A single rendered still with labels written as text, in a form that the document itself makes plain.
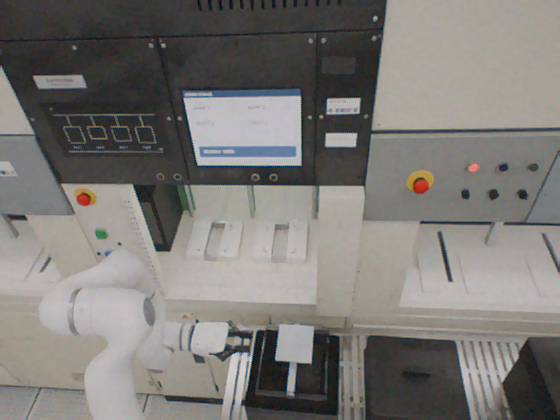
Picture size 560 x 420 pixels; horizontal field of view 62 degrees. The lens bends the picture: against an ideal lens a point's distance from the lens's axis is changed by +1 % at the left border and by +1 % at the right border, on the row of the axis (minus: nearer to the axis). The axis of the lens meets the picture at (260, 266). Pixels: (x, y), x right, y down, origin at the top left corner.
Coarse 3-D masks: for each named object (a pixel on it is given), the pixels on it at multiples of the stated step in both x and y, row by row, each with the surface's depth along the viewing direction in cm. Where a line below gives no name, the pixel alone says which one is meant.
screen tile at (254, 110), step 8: (248, 104) 110; (256, 104) 110; (264, 104) 110; (272, 104) 110; (280, 104) 110; (248, 112) 112; (256, 112) 112; (264, 112) 112; (272, 112) 111; (280, 112) 111; (288, 112) 111; (288, 120) 112; (248, 128) 115; (256, 128) 115; (264, 128) 115; (272, 128) 115; (280, 128) 114; (288, 128) 114; (248, 136) 117; (256, 136) 117; (264, 136) 116; (272, 136) 116; (280, 136) 116; (288, 136) 116; (296, 136) 116
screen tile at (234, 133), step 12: (192, 108) 113; (204, 108) 112; (216, 108) 112; (228, 108) 112; (228, 120) 114; (240, 120) 114; (204, 132) 117; (216, 132) 117; (228, 132) 117; (240, 132) 116
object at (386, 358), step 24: (384, 336) 155; (384, 360) 149; (408, 360) 149; (432, 360) 148; (456, 360) 147; (384, 384) 144; (408, 384) 143; (432, 384) 142; (456, 384) 142; (384, 408) 138; (408, 408) 138; (432, 408) 137; (456, 408) 137
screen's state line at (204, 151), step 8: (200, 152) 122; (208, 152) 122; (216, 152) 122; (224, 152) 121; (232, 152) 121; (240, 152) 121; (248, 152) 120; (256, 152) 120; (264, 152) 120; (272, 152) 120; (280, 152) 119; (288, 152) 119; (296, 152) 119
